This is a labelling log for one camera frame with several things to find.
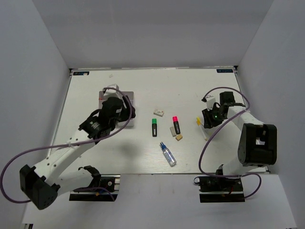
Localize yellow cap marker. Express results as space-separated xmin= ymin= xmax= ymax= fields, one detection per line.
xmin=196 ymin=117 xmax=203 ymax=126

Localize green highlighter marker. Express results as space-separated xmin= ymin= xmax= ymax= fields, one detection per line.
xmin=152 ymin=118 xmax=157 ymax=137

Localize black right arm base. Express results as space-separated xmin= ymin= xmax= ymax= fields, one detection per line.
xmin=193 ymin=176 xmax=245 ymax=203

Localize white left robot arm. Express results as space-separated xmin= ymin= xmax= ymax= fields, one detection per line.
xmin=20 ymin=95 xmax=135 ymax=210

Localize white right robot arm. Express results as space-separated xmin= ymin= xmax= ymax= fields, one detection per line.
xmin=202 ymin=92 xmax=277 ymax=190

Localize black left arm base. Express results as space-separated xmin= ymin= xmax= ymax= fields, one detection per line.
xmin=69 ymin=166 xmax=121 ymax=202

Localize pink highlighter marker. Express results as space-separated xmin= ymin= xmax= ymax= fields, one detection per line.
xmin=172 ymin=116 xmax=181 ymax=135

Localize tan eraser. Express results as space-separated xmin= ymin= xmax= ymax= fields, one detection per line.
xmin=175 ymin=135 xmax=183 ymax=141

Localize grey eraser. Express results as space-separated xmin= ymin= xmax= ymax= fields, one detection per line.
xmin=170 ymin=126 xmax=176 ymax=137

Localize white staples box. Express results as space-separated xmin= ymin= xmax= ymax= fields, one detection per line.
xmin=153 ymin=109 xmax=164 ymax=117

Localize right blue corner label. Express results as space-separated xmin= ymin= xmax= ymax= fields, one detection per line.
xmin=216 ymin=69 xmax=234 ymax=73

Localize blue corner label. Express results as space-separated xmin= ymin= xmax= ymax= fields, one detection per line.
xmin=72 ymin=71 xmax=90 ymax=76
xmin=216 ymin=69 xmax=234 ymax=73

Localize left blue corner label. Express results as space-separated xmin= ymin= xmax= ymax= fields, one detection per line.
xmin=72 ymin=71 xmax=90 ymax=76

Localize blue spray bottle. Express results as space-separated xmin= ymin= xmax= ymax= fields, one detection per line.
xmin=160 ymin=142 xmax=177 ymax=167

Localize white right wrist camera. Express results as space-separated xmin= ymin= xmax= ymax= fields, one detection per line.
xmin=202 ymin=94 xmax=216 ymax=111

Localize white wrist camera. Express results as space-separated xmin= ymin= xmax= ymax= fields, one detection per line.
xmin=202 ymin=94 xmax=216 ymax=111
xmin=103 ymin=84 xmax=121 ymax=98

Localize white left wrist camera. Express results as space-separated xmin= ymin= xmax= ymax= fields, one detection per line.
xmin=103 ymin=84 xmax=121 ymax=98

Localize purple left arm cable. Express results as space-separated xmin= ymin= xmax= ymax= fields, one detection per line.
xmin=0 ymin=87 xmax=133 ymax=204

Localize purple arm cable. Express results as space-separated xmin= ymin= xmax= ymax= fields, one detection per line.
xmin=0 ymin=87 xmax=133 ymax=204
xmin=198 ymin=86 xmax=262 ymax=199

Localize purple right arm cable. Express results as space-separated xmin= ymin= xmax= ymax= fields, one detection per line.
xmin=198 ymin=86 xmax=262 ymax=199

